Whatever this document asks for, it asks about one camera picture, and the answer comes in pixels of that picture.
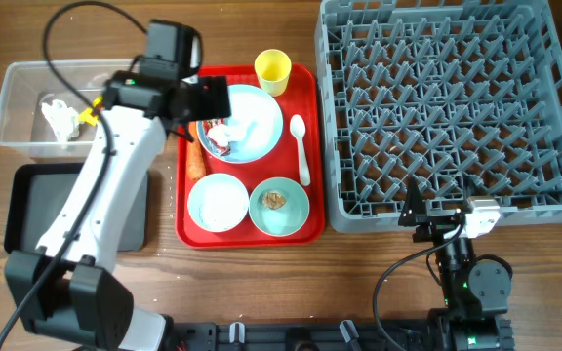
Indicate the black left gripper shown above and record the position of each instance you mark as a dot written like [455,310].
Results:
[211,97]

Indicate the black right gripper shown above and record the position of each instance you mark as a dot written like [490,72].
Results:
[414,214]

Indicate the small white tissue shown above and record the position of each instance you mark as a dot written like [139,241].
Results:
[229,132]

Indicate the red snack wrapper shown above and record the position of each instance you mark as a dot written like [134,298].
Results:
[207,125]

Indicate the light blue rice bowl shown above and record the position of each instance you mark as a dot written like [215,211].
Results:
[196,193]

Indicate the white rice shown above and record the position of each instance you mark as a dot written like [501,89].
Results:
[222,207]

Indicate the yellow sauce wrapper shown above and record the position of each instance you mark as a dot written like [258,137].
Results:
[90,115]

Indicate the large white tissue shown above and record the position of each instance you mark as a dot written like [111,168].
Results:
[63,120]

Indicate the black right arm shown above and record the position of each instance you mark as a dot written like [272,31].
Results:
[476,287]

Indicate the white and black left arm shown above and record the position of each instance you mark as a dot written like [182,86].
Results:
[65,288]

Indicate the grey plastic dishwasher rack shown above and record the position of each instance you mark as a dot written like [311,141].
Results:
[435,90]

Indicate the orange carrot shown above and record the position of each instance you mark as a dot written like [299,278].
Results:
[195,166]

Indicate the light blue plate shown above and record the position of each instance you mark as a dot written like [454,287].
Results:
[249,104]

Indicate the yellow plastic cup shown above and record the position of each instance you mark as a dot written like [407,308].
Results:
[273,68]

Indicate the red plastic tray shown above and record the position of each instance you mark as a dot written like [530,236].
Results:
[300,97]

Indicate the white plastic spoon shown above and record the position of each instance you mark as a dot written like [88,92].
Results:
[298,131]

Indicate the brown food scrap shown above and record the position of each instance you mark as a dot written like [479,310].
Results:
[273,199]

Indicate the light blue bowl with scrap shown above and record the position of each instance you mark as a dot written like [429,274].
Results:
[285,220]

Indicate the clear plastic bin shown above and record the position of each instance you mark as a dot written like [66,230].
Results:
[29,85]

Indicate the black plastic tray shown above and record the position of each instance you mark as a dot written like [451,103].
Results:
[38,194]

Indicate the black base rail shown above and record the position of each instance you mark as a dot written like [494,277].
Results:
[416,335]

